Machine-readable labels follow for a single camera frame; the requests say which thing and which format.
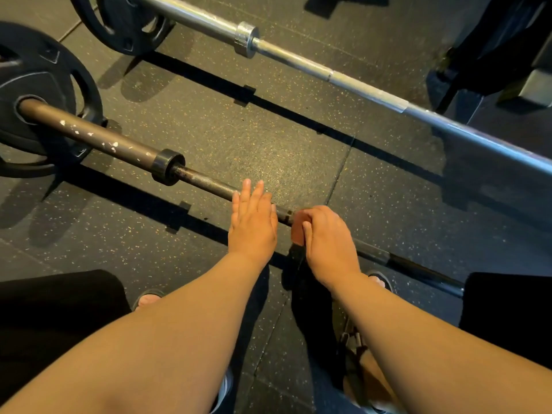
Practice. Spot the person's right hand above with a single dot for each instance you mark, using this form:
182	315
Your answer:
330	250

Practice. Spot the person's left hand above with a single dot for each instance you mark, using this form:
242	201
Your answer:
252	230

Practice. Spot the person's left middle finger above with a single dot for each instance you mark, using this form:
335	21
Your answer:
258	194

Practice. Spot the person's left little finger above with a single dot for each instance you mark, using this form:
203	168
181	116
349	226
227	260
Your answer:
236	201

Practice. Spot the person's right thumb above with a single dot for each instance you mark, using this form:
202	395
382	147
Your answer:
307	239

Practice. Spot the person's left thumb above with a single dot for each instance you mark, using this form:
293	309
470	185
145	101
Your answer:
274	217

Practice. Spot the reddish scrubbing pad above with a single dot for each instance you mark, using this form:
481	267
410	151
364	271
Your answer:
297	232

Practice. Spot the person's left forearm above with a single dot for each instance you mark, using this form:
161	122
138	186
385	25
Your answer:
151	340

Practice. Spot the person's right forearm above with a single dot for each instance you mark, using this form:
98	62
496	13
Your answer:
431	349

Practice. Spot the dark rusty barbell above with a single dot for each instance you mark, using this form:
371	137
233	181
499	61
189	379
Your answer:
120	144

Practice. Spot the person's left sandal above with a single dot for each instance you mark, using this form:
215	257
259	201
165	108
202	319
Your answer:
149	298

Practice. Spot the person's sandal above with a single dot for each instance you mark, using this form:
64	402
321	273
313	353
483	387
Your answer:
149	298
358	362

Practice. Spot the person's right sandal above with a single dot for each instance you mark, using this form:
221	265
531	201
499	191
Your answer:
358	362

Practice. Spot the silver steel barbell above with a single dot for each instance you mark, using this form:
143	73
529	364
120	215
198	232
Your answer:
353	84

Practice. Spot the small black weight plate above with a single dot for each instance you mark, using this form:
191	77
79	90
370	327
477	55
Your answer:
108	25

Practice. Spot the person's right leg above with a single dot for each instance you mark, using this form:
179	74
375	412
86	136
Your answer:
513	314

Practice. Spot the person's leg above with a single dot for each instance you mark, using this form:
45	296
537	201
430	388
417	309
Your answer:
47	314
513	314

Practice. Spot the person's left leg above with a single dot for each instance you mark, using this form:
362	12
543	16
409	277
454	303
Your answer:
47	314

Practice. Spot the large black weight plate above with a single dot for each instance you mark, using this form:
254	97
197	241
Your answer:
47	73

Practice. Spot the black gym machine frame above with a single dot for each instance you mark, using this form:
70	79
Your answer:
487	47

